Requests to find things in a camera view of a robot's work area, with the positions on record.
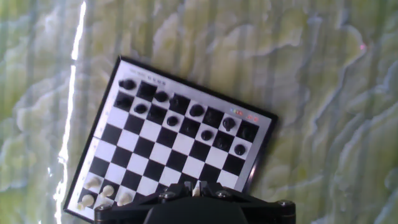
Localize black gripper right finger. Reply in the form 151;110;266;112
198;182;295;224

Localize black chess king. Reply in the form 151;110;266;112
188;103;206;118

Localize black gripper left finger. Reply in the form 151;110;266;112
95;182;195;224

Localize black chess rook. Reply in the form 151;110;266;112
239;124;256;140
118;78;137;91

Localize green marble pattern mat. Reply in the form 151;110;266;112
0;0;398;224

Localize white chess rook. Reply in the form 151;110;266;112
76;194;96;212

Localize black chess bishop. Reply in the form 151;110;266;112
205;110;222;125
154;90;170;103

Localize black chess queen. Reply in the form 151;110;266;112
169;95;190;111

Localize black white magnetic chessboard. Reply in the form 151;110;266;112
63;55;279;224

